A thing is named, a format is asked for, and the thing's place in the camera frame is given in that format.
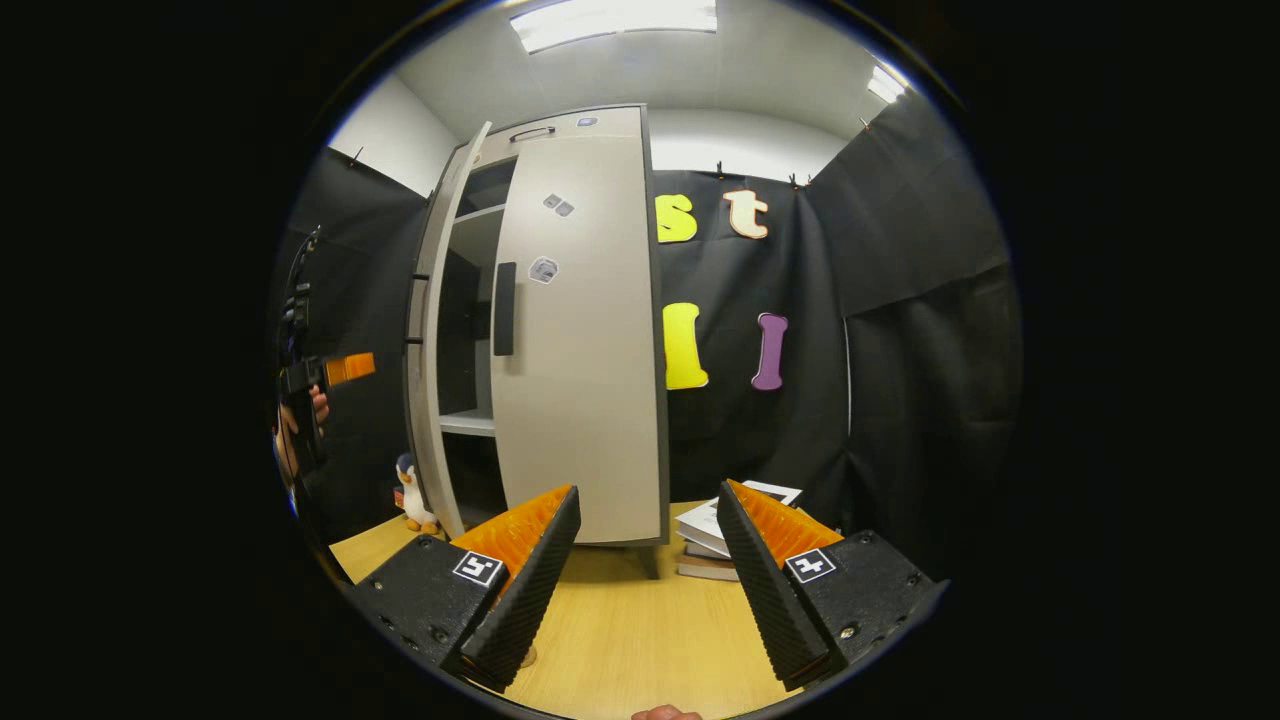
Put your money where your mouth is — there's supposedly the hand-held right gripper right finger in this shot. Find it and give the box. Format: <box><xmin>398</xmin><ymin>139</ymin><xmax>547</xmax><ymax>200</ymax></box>
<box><xmin>715</xmin><ymin>480</ymin><xmax>946</xmax><ymax>693</ymax></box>

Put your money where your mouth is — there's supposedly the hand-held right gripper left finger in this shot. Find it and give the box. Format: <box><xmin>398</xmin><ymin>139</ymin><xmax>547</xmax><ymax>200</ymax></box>
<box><xmin>350</xmin><ymin>485</ymin><xmax>583</xmax><ymax>694</ymax></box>

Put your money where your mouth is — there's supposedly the white cabinet door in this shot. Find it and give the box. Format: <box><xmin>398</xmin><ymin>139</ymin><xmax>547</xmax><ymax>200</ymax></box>
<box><xmin>490</xmin><ymin>130</ymin><xmax>667</xmax><ymax>547</ymax></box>
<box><xmin>405</xmin><ymin>122</ymin><xmax>493</xmax><ymax>539</ymax></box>

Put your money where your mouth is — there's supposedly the white and grey cabinet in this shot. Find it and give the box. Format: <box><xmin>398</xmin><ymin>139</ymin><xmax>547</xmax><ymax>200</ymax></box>
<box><xmin>430</xmin><ymin>103</ymin><xmax>673</xmax><ymax>581</ymax></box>

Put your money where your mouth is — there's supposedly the brown cover book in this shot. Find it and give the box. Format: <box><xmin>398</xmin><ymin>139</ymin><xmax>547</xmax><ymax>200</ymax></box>
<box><xmin>677</xmin><ymin>553</ymin><xmax>743</xmax><ymax>583</ymax></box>

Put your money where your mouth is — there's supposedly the white cover book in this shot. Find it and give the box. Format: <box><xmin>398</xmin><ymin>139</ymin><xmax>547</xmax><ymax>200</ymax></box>
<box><xmin>675</xmin><ymin>480</ymin><xmax>804</xmax><ymax>549</ymax></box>

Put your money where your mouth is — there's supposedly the penguin plush toy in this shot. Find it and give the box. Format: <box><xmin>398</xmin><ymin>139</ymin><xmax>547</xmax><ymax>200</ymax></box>
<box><xmin>393</xmin><ymin>453</ymin><xmax>442</xmax><ymax>536</ymax></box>

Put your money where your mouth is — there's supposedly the black backdrop cloth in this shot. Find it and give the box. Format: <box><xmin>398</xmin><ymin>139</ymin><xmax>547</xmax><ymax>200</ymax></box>
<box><xmin>270</xmin><ymin>90</ymin><xmax>1023</xmax><ymax>581</ymax></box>

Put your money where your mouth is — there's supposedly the large ceiling light panel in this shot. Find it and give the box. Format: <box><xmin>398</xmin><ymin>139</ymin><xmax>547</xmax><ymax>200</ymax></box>
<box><xmin>510</xmin><ymin>0</ymin><xmax>719</xmax><ymax>54</ymax></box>

